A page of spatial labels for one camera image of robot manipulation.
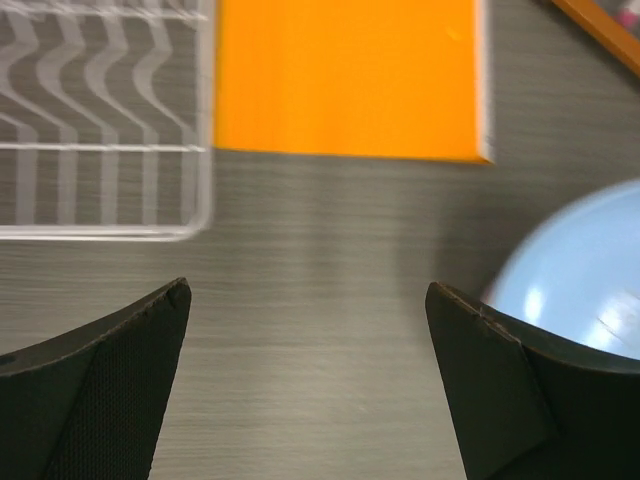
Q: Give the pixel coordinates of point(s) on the blue plate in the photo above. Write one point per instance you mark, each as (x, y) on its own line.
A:
(577, 274)

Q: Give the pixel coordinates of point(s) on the white wire dish rack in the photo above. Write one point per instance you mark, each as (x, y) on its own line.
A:
(106, 113)

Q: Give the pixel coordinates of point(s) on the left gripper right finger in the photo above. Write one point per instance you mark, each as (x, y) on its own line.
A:
(528, 404)

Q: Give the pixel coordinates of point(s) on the pink white marker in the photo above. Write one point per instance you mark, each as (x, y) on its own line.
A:
(628, 14)

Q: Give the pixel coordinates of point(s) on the wooden shelf rack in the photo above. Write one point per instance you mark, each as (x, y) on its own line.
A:
(603, 27)

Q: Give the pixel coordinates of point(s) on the orange folder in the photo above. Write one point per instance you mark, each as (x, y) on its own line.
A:
(387, 79)

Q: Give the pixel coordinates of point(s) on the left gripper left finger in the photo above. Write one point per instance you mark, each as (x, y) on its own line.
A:
(90, 403)

